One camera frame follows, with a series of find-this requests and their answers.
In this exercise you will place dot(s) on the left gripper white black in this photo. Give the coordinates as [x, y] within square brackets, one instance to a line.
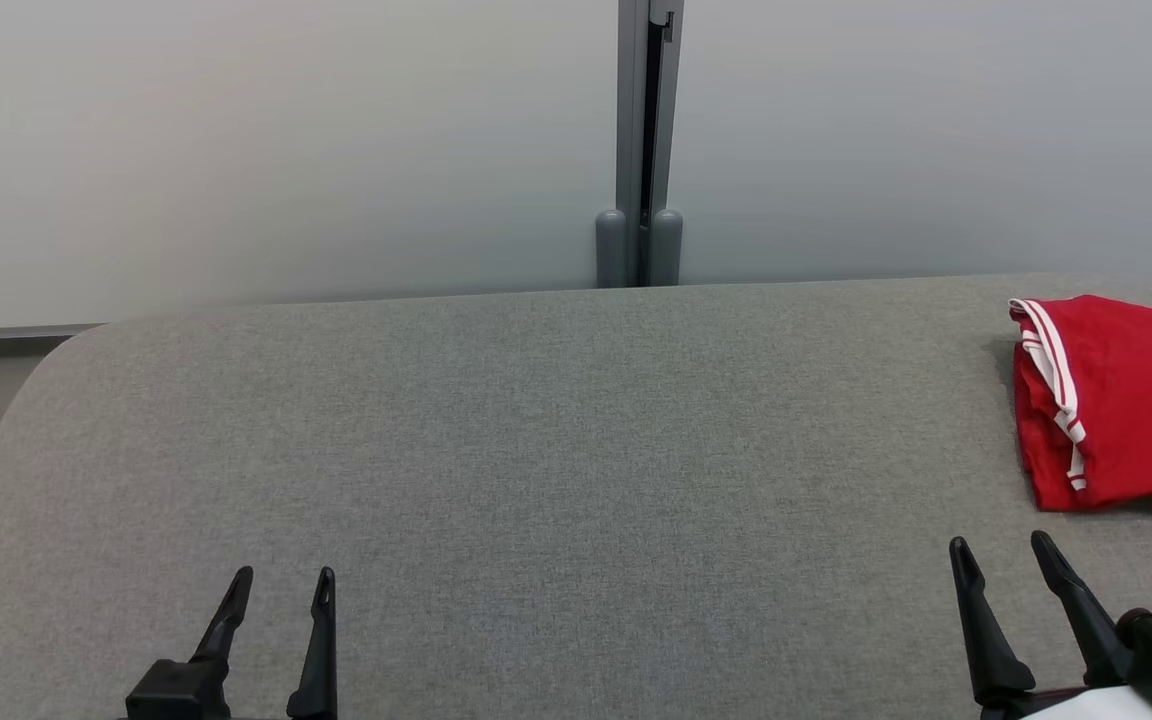
[181, 695]

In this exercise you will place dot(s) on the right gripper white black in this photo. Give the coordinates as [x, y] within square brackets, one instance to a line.
[1066, 708]

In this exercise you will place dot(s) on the red and white jersey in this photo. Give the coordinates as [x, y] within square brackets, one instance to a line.
[1136, 380]

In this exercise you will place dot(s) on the grey wall baseboard rail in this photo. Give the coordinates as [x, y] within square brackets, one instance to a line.
[26, 332]

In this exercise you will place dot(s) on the grey cylindrical post foot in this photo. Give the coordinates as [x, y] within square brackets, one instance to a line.
[611, 250]
[667, 250]

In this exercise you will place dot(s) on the grey partition frame post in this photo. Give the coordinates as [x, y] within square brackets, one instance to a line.
[633, 100]

